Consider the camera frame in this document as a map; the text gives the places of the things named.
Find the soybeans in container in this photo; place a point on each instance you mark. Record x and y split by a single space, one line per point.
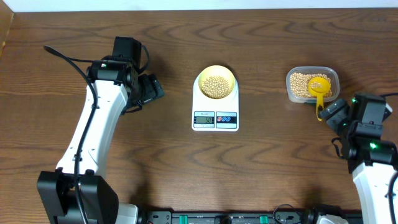
299 83

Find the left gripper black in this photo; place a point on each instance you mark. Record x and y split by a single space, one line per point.
153 87

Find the white digital kitchen scale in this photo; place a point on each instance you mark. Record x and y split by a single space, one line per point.
215 114

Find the soybeans in bowl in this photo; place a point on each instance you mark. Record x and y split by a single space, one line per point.
216 87

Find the clear plastic container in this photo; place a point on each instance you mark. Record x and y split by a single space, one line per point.
330 73

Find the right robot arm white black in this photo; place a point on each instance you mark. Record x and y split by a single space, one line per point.
372 161

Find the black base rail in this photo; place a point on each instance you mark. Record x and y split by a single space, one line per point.
281 214

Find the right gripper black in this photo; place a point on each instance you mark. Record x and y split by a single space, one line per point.
334 119

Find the soybeans in scoop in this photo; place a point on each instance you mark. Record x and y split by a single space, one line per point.
315 85

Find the pale yellow bowl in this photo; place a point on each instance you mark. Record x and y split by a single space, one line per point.
217 70

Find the yellow measuring scoop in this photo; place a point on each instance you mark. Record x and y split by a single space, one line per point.
319 93

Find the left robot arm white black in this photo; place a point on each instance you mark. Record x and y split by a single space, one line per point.
76 191

